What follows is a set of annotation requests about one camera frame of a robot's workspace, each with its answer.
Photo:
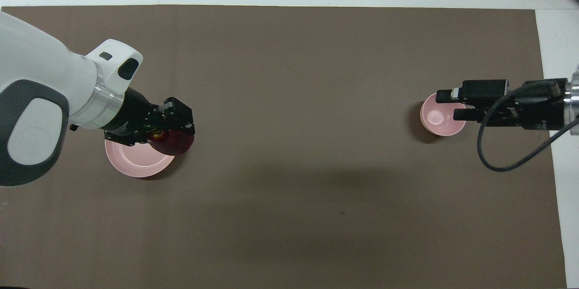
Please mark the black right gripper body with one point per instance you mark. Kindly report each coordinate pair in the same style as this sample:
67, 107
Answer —
538, 112

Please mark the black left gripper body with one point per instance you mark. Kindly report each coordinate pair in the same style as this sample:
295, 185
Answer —
135, 117

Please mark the red apple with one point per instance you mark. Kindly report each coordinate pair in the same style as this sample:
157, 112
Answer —
176, 142

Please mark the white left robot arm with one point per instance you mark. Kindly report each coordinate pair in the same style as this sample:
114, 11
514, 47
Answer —
36, 76

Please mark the pink plate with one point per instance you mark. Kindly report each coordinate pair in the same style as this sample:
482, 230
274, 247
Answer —
135, 160

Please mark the pink bowl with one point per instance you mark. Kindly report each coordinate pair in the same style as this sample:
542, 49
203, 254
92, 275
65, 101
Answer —
441, 119

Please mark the brown paper table mat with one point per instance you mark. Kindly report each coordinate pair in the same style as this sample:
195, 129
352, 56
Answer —
289, 76

